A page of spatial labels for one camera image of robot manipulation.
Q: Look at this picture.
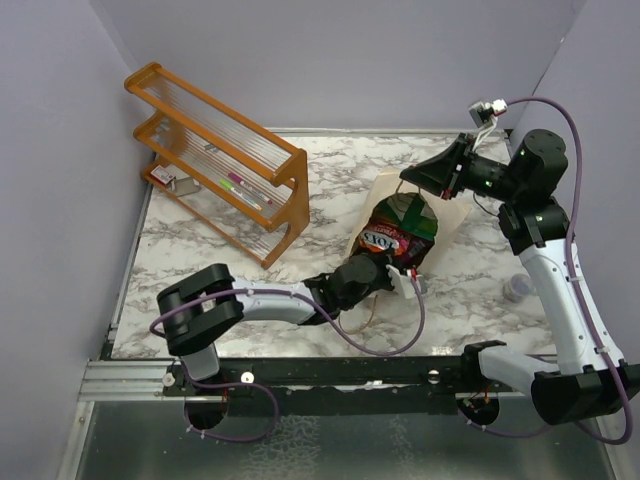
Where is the purple snack bag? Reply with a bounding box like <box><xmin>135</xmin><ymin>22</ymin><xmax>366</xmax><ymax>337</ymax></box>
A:
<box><xmin>394</xmin><ymin>236</ymin><xmax>435</xmax><ymax>269</ymax></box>

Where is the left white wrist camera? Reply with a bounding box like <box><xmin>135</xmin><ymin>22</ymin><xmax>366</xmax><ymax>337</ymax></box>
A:
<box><xmin>386</xmin><ymin>265</ymin><xmax>426</xmax><ymax>299</ymax></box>

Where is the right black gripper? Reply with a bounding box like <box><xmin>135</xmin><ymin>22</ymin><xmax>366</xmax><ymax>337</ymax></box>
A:
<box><xmin>401</xmin><ymin>133</ymin><xmax>524</xmax><ymax>202</ymax></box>

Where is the beige paper bag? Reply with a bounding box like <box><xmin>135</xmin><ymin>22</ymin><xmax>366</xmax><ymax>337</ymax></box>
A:
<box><xmin>346</xmin><ymin>168</ymin><xmax>472</xmax><ymax>275</ymax></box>

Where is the green chips bag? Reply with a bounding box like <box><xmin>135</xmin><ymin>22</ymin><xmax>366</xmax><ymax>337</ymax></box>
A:
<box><xmin>375</xmin><ymin>192</ymin><xmax>438</xmax><ymax>241</ymax></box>

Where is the orange wooden shelf rack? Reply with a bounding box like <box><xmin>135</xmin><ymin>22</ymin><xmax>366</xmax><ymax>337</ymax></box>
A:
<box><xmin>124</xmin><ymin>62</ymin><xmax>310</xmax><ymax>269</ymax></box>

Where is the pink marker pen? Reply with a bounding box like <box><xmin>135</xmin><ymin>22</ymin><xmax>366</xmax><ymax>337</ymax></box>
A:
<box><xmin>228</xmin><ymin>172</ymin><xmax>273</xmax><ymax>205</ymax></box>

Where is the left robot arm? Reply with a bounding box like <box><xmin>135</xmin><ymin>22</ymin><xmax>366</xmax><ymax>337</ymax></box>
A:
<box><xmin>156</xmin><ymin>253</ymin><xmax>406</xmax><ymax>395</ymax></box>

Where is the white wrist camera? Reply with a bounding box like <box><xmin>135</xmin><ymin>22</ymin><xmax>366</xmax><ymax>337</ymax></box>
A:
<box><xmin>468</xmin><ymin>99</ymin><xmax>508</xmax><ymax>151</ymax></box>
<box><xmin>386</xmin><ymin>265</ymin><xmax>426</xmax><ymax>299</ymax></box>

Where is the orange red snack bag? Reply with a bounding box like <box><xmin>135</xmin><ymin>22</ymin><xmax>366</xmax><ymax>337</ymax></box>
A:
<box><xmin>356</xmin><ymin>221</ymin><xmax>415</xmax><ymax>256</ymax></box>

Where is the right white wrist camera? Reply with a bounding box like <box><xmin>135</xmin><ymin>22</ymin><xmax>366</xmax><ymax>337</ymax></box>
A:
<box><xmin>468</xmin><ymin>99</ymin><xmax>508</xmax><ymax>151</ymax></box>

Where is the green marker pen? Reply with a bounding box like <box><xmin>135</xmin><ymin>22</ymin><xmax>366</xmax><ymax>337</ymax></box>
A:
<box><xmin>220</xmin><ymin>180</ymin><xmax>262</xmax><ymax>211</ymax></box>

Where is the red white small box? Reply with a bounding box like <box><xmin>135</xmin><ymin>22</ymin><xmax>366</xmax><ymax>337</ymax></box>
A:
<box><xmin>150</xmin><ymin>165</ymin><xmax>175</xmax><ymax>186</ymax></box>

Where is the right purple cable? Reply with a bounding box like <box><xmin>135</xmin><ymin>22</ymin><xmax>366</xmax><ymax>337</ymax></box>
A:
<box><xmin>457</xmin><ymin>97</ymin><xmax>634</xmax><ymax>445</ymax></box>

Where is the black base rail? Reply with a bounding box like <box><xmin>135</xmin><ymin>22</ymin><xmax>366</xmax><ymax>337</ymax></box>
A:
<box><xmin>99</xmin><ymin>344</ymin><xmax>581</xmax><ymax>419</ymax></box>

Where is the small clear purple cup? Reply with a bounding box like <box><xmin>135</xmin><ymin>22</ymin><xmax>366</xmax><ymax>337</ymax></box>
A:
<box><xmin>503</xmin><ymin>274</ymin><xmax>536</xmax><ymax>303</ymax></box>

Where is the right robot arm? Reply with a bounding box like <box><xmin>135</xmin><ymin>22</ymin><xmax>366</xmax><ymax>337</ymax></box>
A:
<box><xmin>400</xmin><ymin>129</ymin><xmax>639</xmax><ymax>425</ymax></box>

